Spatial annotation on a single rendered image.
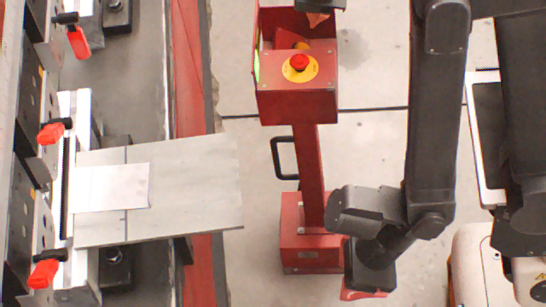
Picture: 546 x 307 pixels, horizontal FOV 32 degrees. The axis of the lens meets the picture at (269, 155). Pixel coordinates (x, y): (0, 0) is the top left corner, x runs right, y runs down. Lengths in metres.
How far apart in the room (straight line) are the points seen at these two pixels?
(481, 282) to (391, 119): 0.75
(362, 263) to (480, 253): 0.96
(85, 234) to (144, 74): 0.44
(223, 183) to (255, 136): 1.29
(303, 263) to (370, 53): 0.77
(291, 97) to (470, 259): 0.62
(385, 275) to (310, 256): 1.16
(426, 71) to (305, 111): 0.97
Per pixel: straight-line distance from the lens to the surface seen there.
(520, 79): 0.99
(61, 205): 1.53
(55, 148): 1.34
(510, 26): 0.92
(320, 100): 1.88
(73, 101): 1.69
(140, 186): 1.50
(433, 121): 1.02
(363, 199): 1.18
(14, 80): 1.21
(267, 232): 2.59
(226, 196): 1.47
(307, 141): 2.12
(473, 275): 2.20
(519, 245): 1.50
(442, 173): 1.11
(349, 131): 2.75
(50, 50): 1.40
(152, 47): 1.85
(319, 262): 2.48
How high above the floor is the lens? 2.23
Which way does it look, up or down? 55 degrees down
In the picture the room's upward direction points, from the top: 10 degrees counter-clockwise
